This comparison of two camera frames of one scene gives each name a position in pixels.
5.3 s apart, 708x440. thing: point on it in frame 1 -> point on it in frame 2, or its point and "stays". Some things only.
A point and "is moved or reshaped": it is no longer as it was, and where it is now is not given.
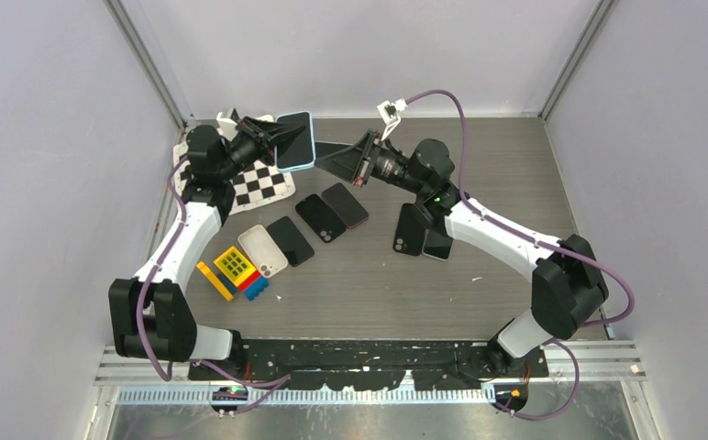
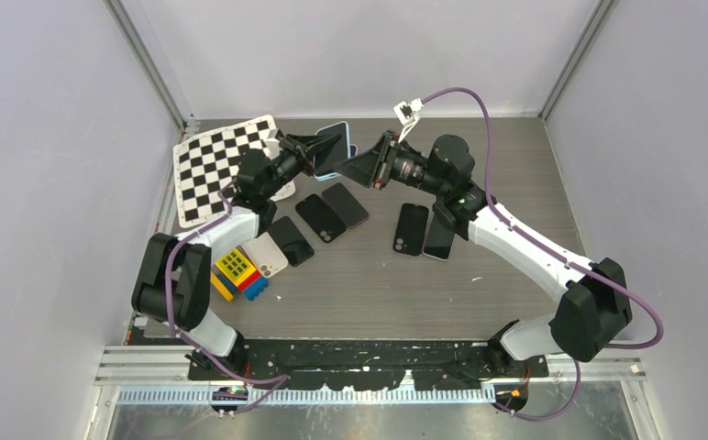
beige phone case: [262, 250] stays
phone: [297, 151] is moved or reshaped
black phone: [290, 241] stays
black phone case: [322, 219] stays
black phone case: [410, 230] stays
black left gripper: [266, 137] -> [308, 152]
